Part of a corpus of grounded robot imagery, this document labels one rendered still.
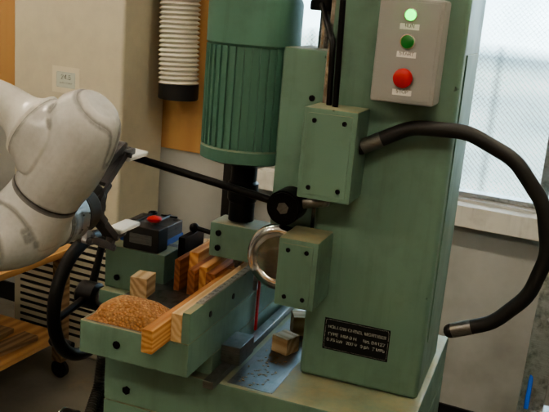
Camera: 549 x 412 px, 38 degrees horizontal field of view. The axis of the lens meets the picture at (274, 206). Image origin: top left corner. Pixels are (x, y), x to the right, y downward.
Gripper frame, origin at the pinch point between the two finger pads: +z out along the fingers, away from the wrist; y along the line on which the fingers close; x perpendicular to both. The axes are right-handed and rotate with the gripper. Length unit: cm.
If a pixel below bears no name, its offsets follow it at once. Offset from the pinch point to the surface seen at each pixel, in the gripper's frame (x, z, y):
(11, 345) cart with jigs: 91, 89, -99
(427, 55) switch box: -49, -3, 34
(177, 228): -1.8, 17.0, -11.6
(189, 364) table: -22.6, -15.9, -21.8
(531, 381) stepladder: -80, 72, -46
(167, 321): -18.5, -17.8, -14.6
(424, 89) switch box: -49, -3, 29
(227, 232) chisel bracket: -15.5, 10.5, -7.1
